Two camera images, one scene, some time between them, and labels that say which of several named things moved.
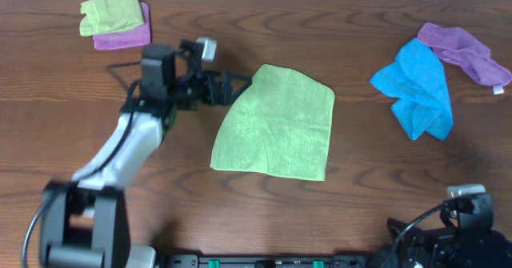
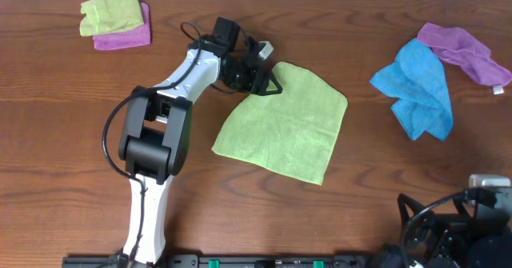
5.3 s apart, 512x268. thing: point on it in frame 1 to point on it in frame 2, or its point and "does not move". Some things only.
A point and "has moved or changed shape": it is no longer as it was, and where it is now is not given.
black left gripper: x=216 y=88 to x=259 y=80
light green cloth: x=280 y=124 has moved or changed shape
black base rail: x=266 y=261 does not move
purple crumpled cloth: x=457 y=47 does not move
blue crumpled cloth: x=417 y=80 does not move
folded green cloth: x=114 y=8 does not move
